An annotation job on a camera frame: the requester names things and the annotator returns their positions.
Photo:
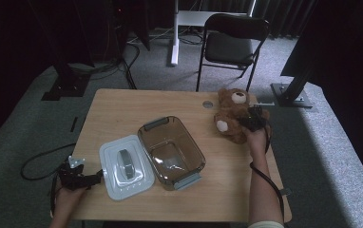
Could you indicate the person's left hand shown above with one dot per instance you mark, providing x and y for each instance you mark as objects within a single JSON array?
[{"x": 68, "y": 201}]

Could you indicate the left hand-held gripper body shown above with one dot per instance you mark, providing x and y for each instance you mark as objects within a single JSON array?
[{"x": 72, "y": 177}]

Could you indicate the person's right hand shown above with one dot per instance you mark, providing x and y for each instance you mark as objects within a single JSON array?
[{"x": 257, "y": 142}]

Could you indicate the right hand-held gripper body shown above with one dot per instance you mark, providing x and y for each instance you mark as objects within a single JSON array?
[{"x": 258, "y": 118}]

